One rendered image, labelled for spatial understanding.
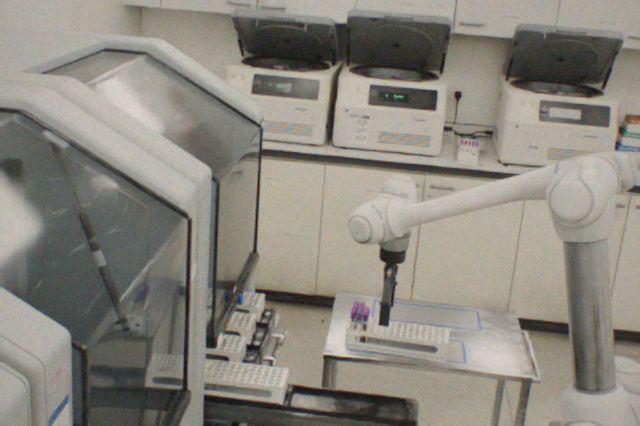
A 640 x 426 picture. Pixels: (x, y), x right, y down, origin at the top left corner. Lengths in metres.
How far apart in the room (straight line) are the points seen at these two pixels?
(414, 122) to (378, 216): 2.18
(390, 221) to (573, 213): 0.50
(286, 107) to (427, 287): 1.21
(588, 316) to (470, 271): 2.54
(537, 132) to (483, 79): 0.68
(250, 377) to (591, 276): 0.89
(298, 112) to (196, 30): 0.98
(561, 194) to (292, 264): 2.83
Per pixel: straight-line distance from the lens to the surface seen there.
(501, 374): 2.55
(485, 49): 4.96
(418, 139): 4.41
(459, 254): 4.58
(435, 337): 2.56
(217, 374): 2.30
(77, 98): 1.98
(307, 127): 4.42
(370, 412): 2.31
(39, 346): 1.21
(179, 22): 5.12
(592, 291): 2.10
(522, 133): 4.43
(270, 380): 2.30
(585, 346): 2.14
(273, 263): 4.66
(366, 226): 2.21
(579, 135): 4.47
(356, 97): 4.40
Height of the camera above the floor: 2.00
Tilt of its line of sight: 19 degrees down
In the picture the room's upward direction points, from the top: 4 degrees clockwise
